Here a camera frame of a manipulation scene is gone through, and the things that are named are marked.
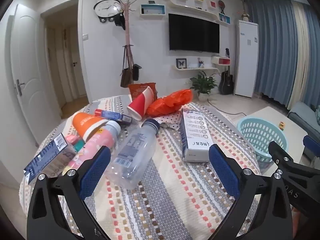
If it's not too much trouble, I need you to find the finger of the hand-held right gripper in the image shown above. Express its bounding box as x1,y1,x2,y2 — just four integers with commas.
303,135,320,162
268,141,304,174

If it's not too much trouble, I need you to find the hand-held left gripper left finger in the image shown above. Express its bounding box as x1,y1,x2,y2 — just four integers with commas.
27,145,112,240

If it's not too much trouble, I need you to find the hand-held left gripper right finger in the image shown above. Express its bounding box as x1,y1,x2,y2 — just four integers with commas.
208,144,293,240

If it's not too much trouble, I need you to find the small teal packet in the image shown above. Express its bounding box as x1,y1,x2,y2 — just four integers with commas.
75,140,87,153

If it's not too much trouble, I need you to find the teal plastic laundry basket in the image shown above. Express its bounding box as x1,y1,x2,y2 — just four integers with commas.
236,117,289,164

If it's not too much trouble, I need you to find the orange plastic bag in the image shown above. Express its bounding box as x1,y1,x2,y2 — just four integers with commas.
146,89,193,117

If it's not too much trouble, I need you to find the orange snack bag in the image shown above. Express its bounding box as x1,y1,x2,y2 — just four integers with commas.
128,82,158,102

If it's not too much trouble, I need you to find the pink plastic bottle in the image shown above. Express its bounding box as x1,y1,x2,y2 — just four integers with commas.
62,120,121,178

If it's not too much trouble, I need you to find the blue grey sofa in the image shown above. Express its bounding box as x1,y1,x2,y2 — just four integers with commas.
287,102,320,140

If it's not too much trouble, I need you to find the white coffee table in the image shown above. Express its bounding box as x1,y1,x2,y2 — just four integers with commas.
232,106,308,173

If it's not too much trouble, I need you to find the small pink packet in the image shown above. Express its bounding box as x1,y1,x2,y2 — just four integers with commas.
65,134,79,146

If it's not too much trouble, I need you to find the clear plastic bottle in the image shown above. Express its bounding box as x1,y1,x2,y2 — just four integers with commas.
106,118,160,190

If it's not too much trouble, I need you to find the white milk carton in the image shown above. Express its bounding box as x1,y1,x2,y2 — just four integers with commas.
179,108,215,162

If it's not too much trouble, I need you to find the orange paper cup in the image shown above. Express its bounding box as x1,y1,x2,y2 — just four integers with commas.
72,112,108,140

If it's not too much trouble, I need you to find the dark blue carton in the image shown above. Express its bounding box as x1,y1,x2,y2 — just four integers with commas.
23,133,77,185

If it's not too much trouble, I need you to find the blue toothpaste box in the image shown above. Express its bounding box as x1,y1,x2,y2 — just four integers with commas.
94,109,132,124

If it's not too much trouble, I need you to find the white polka dot paper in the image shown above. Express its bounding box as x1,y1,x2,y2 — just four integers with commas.
152,111,184,130

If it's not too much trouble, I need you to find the red paper cup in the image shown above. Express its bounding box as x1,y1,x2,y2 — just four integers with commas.
127,86,155,120

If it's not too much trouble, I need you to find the black acoustic guitar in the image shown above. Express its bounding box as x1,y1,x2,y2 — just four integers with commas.
219,65,235,95

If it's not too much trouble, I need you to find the potted green plant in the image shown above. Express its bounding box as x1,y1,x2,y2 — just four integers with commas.
189,71,218,102

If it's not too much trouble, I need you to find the white standing air conditioner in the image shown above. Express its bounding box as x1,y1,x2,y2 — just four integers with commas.
235,20,259,98

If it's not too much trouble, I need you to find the brown hanging bag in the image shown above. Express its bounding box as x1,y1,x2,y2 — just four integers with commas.
120,46,134,88

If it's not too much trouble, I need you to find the black hanging bag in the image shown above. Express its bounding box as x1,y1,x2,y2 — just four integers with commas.
132,64,142,81

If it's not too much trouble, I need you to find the blue and beige curtain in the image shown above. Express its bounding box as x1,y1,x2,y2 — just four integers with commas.
241,0,320,110

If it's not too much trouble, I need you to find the white hallway door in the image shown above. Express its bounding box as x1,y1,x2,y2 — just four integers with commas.
64,27,85,98

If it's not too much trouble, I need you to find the white room door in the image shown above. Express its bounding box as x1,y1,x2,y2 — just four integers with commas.
10,4,47,145

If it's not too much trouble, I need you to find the pink coat rack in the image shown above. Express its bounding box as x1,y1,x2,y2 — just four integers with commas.
121,0,143,85

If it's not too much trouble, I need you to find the black cap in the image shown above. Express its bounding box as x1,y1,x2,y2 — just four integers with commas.
114,12,126,30

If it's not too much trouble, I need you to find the black floor cable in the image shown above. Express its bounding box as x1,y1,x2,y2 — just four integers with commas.
207,97,248,117

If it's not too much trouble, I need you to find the white curved low wall shelf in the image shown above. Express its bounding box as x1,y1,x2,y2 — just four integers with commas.
171,64,218,72

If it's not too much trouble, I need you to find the white and red wall box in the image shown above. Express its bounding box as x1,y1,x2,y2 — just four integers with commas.
211,56,231,67

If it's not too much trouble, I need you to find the silver door handle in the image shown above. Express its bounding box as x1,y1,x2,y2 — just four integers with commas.
14,79,25,96

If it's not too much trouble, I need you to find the black wall television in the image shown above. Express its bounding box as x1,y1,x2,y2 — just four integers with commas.
168,13,220,54

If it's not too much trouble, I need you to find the panda wall clock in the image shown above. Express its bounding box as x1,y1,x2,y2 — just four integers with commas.
94,0,121,23

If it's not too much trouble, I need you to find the white blue wall cube shelf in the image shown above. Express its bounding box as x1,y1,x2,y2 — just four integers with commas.
140,4,166,18

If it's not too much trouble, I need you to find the white curved high wall shelf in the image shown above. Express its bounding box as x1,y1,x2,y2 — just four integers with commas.
170,0,230,27

